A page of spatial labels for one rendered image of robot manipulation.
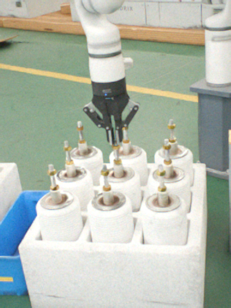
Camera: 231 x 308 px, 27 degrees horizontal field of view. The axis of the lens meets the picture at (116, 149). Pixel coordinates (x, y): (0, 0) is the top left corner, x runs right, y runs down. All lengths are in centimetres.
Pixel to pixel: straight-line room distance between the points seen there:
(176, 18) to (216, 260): 234
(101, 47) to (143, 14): 255
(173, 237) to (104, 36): 44
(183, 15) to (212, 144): 187
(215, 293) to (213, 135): 57
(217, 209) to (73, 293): 54
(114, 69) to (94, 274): 44
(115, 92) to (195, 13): 231
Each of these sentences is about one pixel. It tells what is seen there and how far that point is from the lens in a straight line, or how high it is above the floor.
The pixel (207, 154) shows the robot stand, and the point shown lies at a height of 7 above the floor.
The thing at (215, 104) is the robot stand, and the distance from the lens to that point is 153.
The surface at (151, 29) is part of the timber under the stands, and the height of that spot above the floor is 8.
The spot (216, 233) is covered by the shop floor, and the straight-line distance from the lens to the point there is 137.
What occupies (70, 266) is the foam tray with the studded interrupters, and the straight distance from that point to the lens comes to 108.
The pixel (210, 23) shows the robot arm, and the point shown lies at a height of 49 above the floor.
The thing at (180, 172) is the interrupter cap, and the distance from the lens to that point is 114.
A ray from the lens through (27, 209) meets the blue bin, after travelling 145.
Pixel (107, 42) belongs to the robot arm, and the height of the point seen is 58.
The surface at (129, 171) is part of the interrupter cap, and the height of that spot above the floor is 25.
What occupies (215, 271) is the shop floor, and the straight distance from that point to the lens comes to 125.
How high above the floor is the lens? 80
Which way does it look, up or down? 26 degrees down
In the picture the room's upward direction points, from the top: 7 degrees counter-clockwise
